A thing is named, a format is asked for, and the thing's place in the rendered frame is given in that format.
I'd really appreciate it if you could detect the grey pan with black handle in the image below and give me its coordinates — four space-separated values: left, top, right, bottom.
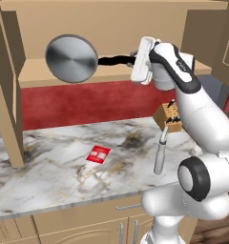
44 33 136 85

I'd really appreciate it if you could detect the tan open wall cupboard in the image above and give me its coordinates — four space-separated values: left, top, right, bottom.
0 0 229 90

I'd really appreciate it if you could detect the red flat packet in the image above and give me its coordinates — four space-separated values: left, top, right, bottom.
85 145 112 165

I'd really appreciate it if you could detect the wooden knife block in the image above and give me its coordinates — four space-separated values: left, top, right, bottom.
152 99 183 133

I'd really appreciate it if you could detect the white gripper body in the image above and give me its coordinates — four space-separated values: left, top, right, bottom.
130 35 155 87

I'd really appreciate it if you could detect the tan base cupboard door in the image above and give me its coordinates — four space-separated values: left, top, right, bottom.
38 216 129 244
127 213 155 244
0 214 35 244

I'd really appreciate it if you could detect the grey range hood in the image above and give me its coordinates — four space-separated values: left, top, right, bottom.
196 74 229 111

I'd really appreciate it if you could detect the grey cupboard door handle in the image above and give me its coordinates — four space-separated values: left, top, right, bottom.
118 222 125 244
133 219 139 244

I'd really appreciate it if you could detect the grey slim bottle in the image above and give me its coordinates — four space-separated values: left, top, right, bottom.
153 125 170 175

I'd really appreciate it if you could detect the grey drawer handle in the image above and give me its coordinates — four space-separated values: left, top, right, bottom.
114 203 143 212

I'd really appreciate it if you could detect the tan drawer front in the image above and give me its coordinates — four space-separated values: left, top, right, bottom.
32 193 153 236

